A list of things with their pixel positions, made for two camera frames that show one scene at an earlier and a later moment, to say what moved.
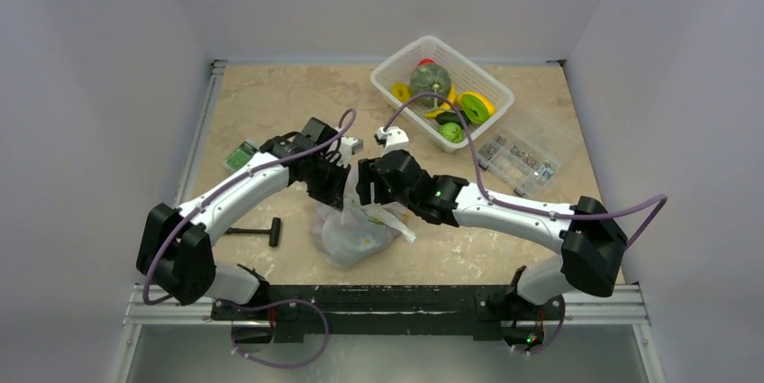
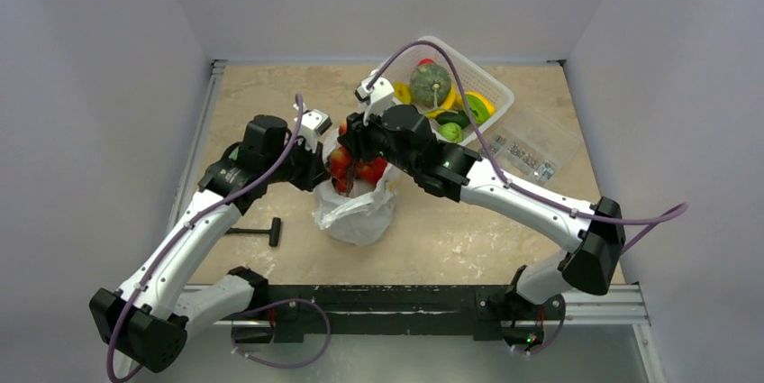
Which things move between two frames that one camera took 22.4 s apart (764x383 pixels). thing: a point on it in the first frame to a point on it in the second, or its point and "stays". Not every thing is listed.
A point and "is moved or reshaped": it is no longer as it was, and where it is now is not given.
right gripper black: x=367 y=181 to x=353 y=141
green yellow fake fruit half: x=475 y=107 stays
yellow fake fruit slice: x=401 y=91 stays
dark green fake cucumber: x=446 y=117 stays
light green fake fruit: x=453 y=132 stays
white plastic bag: x=346 y=234 is moved or reshaped
